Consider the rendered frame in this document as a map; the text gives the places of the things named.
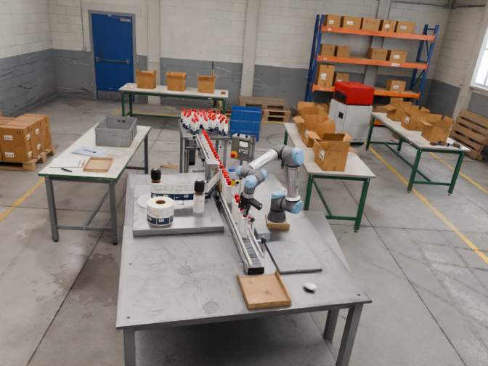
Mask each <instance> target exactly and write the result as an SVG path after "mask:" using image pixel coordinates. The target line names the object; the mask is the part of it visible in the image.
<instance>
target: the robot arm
mask: <svg viewBox="0 0 488 366"><path fill-rule="evenodd" d="M304 158H305V155H304V151H303V150H302V149H299V148H297V147H291V146H288V145H278V146H275V147H273V148H271V149H269V150H268V151H267V153H265V154H263V155H262V156H261V157H259V158H257V159H255V160H254V161H252V162H251V163H249V164H248V165H246V166H238V167H237V170H236V174H237V175H238V176H240V177H242V178H245V182H244V188H243V192H241V194H240V201H239V203H238V208H240V209H243V211H240V212H241V213H242V214H244V215H245V216H248V215H249V212H250V209H251V206H253V207H255V208H256V209H258V210H259V211H260V210H261V209H262V206H263V204H261V203H260V202H258V201H257V200H256V199H255V198H253V196H254V192H255V188H256V187H257V186H259V185H260V184H261V183H262V182H264V181H265V179H267V177H268V173H267V172H266V171H265V170H264V169H261V168H263V167H265V166H266V165H267V164H269V163H271V162H272V161H276V160H283V161H285V166H287V167H288V181H287V194H286V193H285V192H282V191H277V192H273V193H272V196H271V204H270V211H269V213H268V216H267V219H268V220H269V221H271V222H274V223H283V222H284V221H285V220H286V215H285V211H287V212H289V213H292V214H298V213H299V212H300V211H301V209H302V208H303V204H304V203H303V201H302V200H300V195H298V175H299V167H300V166H301V164H302V163H303V162H304ZM259 169H260V170H259Z"/></svg>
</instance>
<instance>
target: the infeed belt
mask: <svg viewBox="0 0 488 366"><path fill-rule="evenodd" d="M232 204H233V202H232V200H231V203H230V204H227V206H228V208H229V211H230V213H231V215H232ZM224 207H225V205H224ZM225 209H226V207H225ZM226 211H227V209H226ZM227 214H228V212H227ZM228 216H229V214H228ZM229 219H230V221H231V218H230V217H229ZM231 223H232V221H231ZM232 226H233V224H232ZM233 228H234V226H233ZM234 231H235V228H234ZM235 233H236V231H235ZM236 235H237V233H236ZM237 238H238V236H237ZM238 240H239V238H238ZM242 241H243V243H244V246H245V248H246V250H247V252H248V255H249V257H250V259H251V262H252V266H250V264H249V262H248V259H247V257H246V255H245V257H246V260H247V262H248V265H249V267H250V268H262V267H263V266H262V265H261V262H260V261H259V258H258V256H257V254H256V252H255V250H254V248H253V245H252V243H251V241H250V239H249V236H248V234H247V238H245V239H242ZM239 242H240V240H239ZM240 245H241V243H240ZM241 248H242V249H243V247H242V245H241ZM243 253H244V254H245V252H244V250H243Z"/></svg>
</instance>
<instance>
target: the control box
mask: <svg viewBox="0 0 488 366"><path fill-rule="evenodd" d="M240 140H244V141H248V142H249V146H248V148H246V147H239V141H240ZM250 145H251V140H250V138H249V136H248V138H245V135H244V134H240V137H237V134H234V135H232V143H231V153H234V154H235V157H234V159H238V160H244V161H248V160H249V152H250ZM238 148H241V149H245V150H248V155H246V154H242V153H239V152H238ZM231 153H230V158H232V157H231Z"/></svg>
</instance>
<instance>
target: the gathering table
mask: <svg viewBox="0 0 488 366"><path fill-rule="evenodd" d="M178 125H179V129H180V158H179V173H182V160H183V139H184V149H185V150H186V147H187V140H188V138H193V135H192V134H190V129H189V131H187V130H185V129H183V123H181V119H178ZM201 133H202V129H199V134H198V137H201ZM208 136H209V138H210V140H216V144H215V151H216V153H217V154H218V146H219V140H224V153H223V165H224V166H223V168H226V161H227V140H230V137H231V134H230V132H229V131H228V132H227V137H224V134H222V135H221V136H219V133H218V132H214V134H212V133H211V132H208ZM184 173H185V157H184Z"/></svg>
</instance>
